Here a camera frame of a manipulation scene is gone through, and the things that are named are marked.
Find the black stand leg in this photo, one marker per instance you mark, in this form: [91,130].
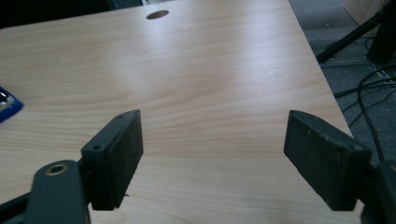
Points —
[348,39]

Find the blue rectangular case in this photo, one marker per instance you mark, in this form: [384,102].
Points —
[12,109]

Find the light wooden cabinet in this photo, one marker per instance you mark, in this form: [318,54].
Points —
[361,9]

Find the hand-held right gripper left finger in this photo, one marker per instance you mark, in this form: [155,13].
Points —
[113,161]

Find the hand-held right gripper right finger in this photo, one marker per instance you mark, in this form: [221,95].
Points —
[323,158]

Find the round table grommet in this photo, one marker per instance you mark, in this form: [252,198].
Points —
[158,14]

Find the dark cabinet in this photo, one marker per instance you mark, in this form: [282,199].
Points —
[62,9]

